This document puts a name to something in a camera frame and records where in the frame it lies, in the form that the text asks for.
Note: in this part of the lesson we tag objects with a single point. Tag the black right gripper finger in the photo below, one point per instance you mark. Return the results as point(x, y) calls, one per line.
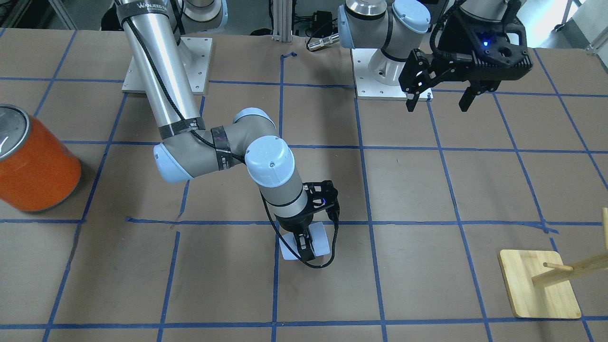
point(304, 245)

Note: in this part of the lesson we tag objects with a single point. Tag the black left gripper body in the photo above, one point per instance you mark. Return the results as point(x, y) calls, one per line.
point(451, 46)

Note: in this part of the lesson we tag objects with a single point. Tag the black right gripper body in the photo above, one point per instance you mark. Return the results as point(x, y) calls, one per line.
point(294, 223)

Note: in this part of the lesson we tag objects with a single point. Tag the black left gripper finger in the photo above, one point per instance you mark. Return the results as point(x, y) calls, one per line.
point(413, 98)
point(473, 90)

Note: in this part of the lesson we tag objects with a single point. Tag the light blue cup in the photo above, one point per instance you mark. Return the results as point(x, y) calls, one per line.
point(320, 244)

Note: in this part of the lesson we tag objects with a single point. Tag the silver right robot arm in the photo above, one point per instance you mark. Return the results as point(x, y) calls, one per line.
point(188, 149)

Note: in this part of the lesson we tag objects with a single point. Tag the wooden cup rack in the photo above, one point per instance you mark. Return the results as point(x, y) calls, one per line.
point(538, 282)

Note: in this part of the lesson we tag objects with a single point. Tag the orange can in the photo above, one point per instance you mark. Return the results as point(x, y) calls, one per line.
point(37, 171)

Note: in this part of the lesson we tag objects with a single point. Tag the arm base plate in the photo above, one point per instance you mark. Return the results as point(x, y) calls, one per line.
point(376, 76)
point(195, 54)

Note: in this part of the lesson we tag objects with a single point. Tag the aluminium frame post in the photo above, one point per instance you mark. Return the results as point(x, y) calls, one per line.
point(282, 20)

